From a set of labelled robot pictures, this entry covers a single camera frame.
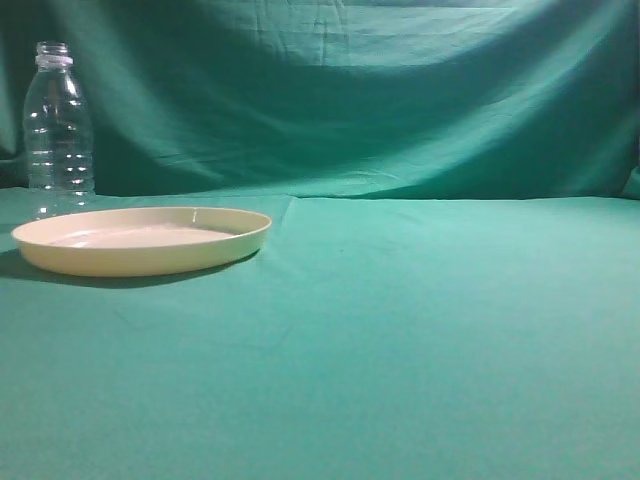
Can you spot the cream plastic plate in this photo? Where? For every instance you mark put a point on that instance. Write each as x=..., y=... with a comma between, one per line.
x=141, y=242

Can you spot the green cloth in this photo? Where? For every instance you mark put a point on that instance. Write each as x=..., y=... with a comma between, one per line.
x=450, y=287

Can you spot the clear plastic bottle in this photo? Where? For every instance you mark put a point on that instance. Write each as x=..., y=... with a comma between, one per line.
x=58, y=135

